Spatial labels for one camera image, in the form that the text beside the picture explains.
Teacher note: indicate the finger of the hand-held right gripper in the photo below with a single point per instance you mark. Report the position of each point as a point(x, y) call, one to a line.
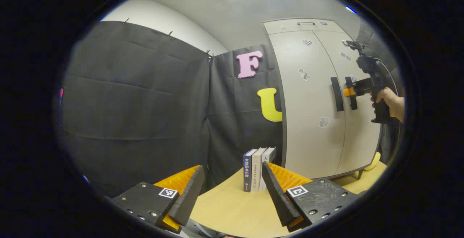
point(364, 86)

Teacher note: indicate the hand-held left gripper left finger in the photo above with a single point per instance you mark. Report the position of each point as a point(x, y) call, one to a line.
point(190, 194)

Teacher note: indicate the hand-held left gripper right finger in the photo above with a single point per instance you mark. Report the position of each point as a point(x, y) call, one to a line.
point(277, 198)

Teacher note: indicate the grey double-door shoe cabinet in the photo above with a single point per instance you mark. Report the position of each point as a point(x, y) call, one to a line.
point(283, 143)

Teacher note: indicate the grey shoe cabinet door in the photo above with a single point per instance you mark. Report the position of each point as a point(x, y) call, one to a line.
point(360, 143)
point(308, 140)

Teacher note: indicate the cream book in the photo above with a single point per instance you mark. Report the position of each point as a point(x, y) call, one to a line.
point(256, 172)

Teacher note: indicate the white book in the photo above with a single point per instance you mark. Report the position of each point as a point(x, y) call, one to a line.
point(269, 156)

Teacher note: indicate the small ceiling light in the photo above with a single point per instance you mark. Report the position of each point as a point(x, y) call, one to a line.
point(351, 9)

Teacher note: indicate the yellow round sponge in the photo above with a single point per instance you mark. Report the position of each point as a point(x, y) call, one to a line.
point(375, 161)

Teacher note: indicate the black backdrop cloth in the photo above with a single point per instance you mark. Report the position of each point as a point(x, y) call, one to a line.
point(137, 103)

